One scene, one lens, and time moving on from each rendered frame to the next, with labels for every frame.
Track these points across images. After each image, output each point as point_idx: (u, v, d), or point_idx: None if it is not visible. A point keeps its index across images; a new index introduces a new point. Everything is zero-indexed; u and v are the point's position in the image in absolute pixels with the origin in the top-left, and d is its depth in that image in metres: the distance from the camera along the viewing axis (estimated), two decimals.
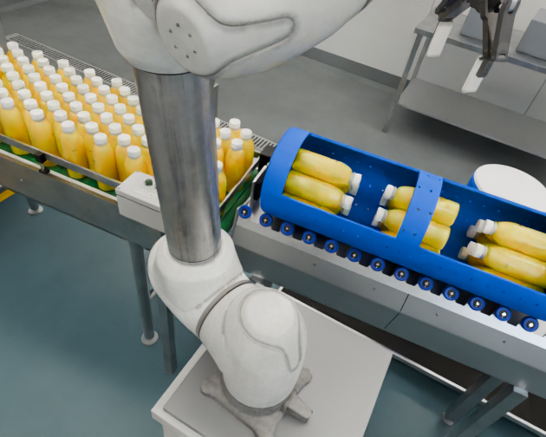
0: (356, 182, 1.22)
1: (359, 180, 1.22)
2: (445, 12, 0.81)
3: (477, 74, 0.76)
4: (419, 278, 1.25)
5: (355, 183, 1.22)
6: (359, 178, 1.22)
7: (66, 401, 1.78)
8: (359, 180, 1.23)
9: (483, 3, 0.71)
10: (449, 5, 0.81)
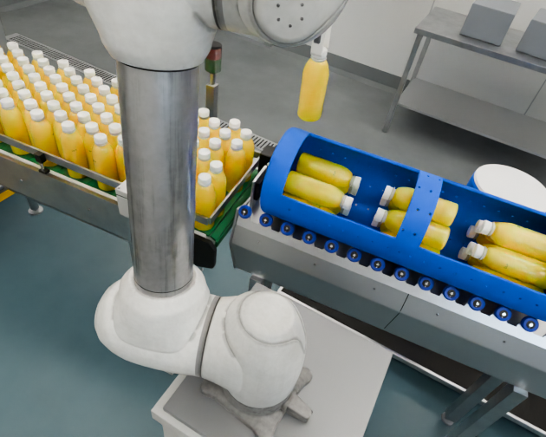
0: None
1: None
2: None
3: (328, 32, 1.06)
4: (419, 278, 1.25)
5: (315, 55, 1.07)
6: None
7: (66, 401, 1.78)
8: None
9: None
10: None
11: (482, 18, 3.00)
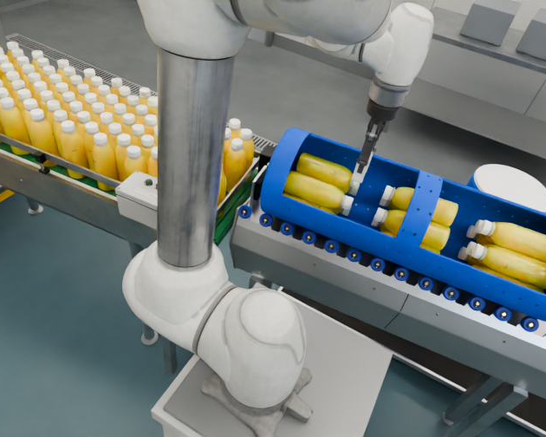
0: None
1: None
2: (369, 156, 1.08)
3: None
4: (419, 278, 1.25)
5: None
6: None
7: (66, 401, 1.78)
8: None
9: None
10: (365, 154, 1.07)
11: (482, 18, 3.00)
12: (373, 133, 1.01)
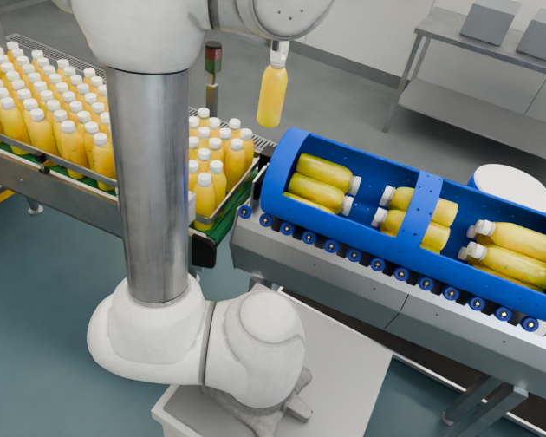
0: None
1: None
2: None
3: (286, 42, 1.09)
4: (419, 278, 1.25)
5: (188, 167, 1.28)
6: None
7: (66, 401, 1.78)
8: (191, 163, 1.28)
9: None
10: None
11: (482, 18, 3.00)
12: None
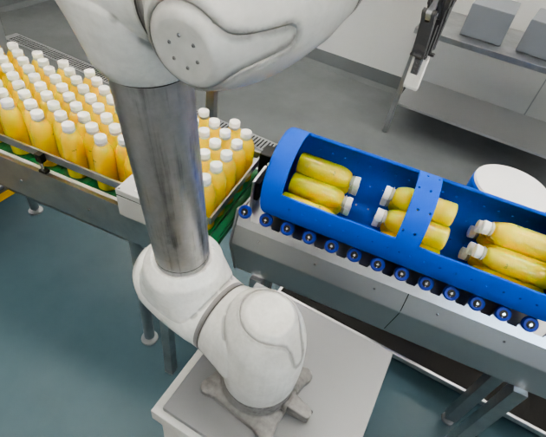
0: None
1: None
2: None
3: (412, 70, 0.85)
4: (419, 278, 1.25)
5: None
6: None
7: (66, 401, 1.78)
8: None
9: (428, 4, 0.76)
10: None
11: (482, 18, 3.00)
12: None
